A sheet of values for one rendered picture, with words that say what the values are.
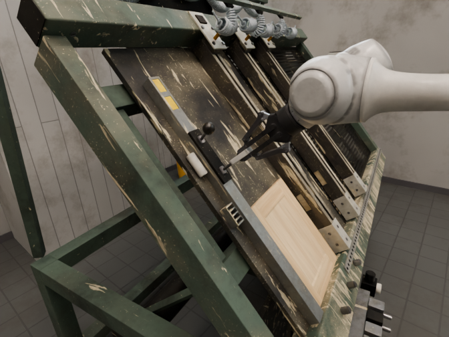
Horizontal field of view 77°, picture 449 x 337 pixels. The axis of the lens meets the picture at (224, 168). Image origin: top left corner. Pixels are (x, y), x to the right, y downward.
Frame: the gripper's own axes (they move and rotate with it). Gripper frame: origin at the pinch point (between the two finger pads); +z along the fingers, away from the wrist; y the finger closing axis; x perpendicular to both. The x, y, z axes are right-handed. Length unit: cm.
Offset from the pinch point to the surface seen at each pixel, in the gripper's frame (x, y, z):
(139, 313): -17, 27, 69
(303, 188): 40.7, 25.2, 11.1
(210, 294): -23.5, 24.4, 16.1
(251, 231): 1.5, 21.5, 14.4
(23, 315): -17, 2, 226
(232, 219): -2.4, 14.4, 14.7
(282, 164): 40.7, 12.3, 12.7
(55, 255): -13, -14, 120
